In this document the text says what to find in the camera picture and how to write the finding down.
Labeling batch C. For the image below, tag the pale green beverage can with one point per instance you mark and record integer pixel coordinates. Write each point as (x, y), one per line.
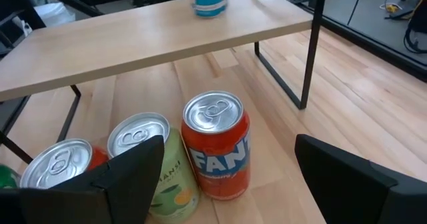
(175, 180)

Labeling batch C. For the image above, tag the black aluminium table frame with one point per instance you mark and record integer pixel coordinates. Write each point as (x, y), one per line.
(383, 55)

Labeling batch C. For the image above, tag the white flat box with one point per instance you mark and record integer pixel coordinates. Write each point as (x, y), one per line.
(55, 15)

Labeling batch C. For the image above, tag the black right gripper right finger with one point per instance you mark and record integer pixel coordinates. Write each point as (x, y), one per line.
(360, 194)

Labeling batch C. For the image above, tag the wooden shelf with black legs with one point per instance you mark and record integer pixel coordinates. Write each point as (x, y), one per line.
(133, 40)

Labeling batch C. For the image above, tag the green Sprite can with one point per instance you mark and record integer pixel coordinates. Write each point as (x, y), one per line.
(6, 179)

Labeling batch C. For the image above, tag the blue beverage can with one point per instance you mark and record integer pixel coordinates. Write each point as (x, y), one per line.
(210, 0)

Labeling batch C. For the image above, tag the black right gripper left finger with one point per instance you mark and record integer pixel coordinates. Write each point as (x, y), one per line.
(100, 197)

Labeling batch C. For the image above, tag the red Fanta can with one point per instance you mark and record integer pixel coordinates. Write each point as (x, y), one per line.
(217, 164)
(56, 164)

